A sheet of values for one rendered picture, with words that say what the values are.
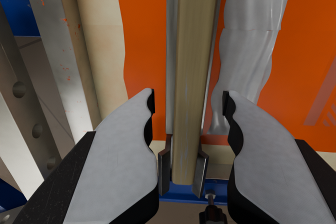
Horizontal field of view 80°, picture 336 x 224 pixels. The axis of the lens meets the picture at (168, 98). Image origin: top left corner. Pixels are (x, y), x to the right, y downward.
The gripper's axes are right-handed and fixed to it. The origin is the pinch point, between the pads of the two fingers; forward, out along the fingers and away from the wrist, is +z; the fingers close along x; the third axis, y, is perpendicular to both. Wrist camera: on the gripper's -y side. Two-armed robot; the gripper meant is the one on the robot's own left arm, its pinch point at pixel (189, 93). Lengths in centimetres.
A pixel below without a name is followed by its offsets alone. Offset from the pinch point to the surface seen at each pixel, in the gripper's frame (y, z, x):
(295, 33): 0.6, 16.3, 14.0
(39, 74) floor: 56, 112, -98
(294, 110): 12.5, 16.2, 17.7
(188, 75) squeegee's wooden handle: 1.7, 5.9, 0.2
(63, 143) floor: 123, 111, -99
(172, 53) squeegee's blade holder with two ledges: 2.2, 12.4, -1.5
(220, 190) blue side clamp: 27.2, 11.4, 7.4
